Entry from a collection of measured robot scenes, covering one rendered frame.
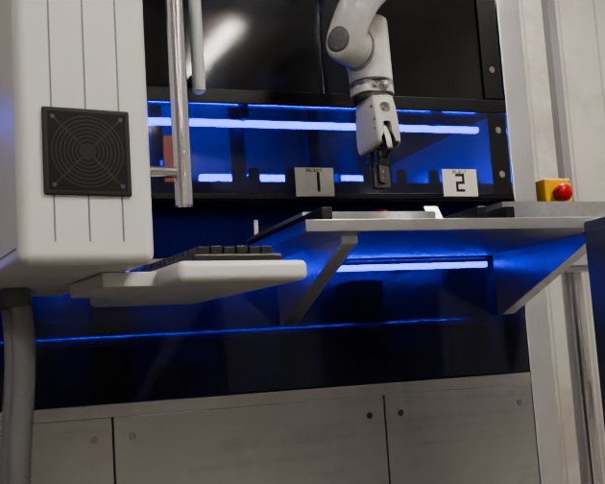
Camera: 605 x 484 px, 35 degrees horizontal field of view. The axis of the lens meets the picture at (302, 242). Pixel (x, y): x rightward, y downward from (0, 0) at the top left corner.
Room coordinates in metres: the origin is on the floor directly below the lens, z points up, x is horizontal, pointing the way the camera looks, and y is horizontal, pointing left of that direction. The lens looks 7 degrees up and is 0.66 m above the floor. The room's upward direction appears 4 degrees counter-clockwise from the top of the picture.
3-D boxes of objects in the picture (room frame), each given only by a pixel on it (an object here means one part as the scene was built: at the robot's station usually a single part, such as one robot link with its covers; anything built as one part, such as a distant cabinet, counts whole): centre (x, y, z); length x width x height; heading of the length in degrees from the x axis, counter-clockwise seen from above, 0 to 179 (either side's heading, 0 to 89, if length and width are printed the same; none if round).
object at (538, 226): (1.84, -0.25, 0.87); 0.70 x 0.48 x 0.02; 111
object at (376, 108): (1.77, -0.15, 1.10); 0.10 x 0.07 x 0.11; 21
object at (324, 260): (1.74, -0.02, 0.80); 0.34 x 0.03 x 0.13; 21
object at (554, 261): (1.92, -0.49, 0.80); 0.34 x 0.03 x 0.13; 21
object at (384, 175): (1.75, -0.16, 1.00); 0.03 x 0.03 x 0.07; 21
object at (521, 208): (1.87, -0.42, 0.90); 0.34 x 0.26 x 0.04; 21
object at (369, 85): (1.77, -0.15, 1.16); 0.09 x 0.08 x 0.03; 21
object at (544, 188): (2.16, -0.57, 1.00); 0.08 x 0.07 x 0.07; 21
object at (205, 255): (1.53, 0.19, 0.82); 0.40 x 0.14 x 0.02; 28
